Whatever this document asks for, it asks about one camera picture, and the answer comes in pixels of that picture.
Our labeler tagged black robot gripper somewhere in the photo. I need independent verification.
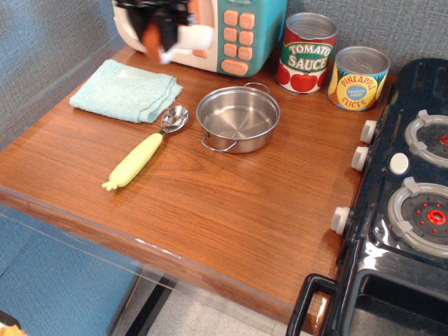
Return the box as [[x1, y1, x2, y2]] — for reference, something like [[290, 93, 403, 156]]
[[115, 0, 196, 52]]

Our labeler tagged brown white plush mushroom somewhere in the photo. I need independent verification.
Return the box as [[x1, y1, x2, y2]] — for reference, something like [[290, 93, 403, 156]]
[[141, 22, 214, 64]]

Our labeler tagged light teal folded cloth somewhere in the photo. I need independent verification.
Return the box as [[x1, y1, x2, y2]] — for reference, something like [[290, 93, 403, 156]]
[[69, 59, 183, 123]]

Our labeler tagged teal toy microwave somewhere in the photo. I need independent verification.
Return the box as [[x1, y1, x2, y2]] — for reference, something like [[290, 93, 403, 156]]
[[113, 1, 286, 78]]

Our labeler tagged tomato sauce can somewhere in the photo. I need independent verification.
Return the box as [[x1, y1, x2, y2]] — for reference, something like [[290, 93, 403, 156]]
[[276, 12, 338, 94]]

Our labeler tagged pineapple slices can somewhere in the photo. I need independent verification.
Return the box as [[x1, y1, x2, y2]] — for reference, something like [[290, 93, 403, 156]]
[[328, 45, 391, 111]]

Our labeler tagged orange object at corner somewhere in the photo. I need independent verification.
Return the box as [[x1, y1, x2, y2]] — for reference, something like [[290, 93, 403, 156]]
[[0, 311, 27, 336]]

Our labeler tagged black toy stove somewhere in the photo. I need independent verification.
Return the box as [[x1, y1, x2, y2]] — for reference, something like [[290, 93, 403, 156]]
[[287, 58, 447, 335]]

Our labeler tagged spoon with yellow-green handle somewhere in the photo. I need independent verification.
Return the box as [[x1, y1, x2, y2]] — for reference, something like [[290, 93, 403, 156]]
[[101, 105, 189, 191]]

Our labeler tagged silver pot with handles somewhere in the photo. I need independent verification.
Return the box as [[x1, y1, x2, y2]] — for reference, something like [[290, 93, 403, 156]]
[[196, 83, 281, 154]]

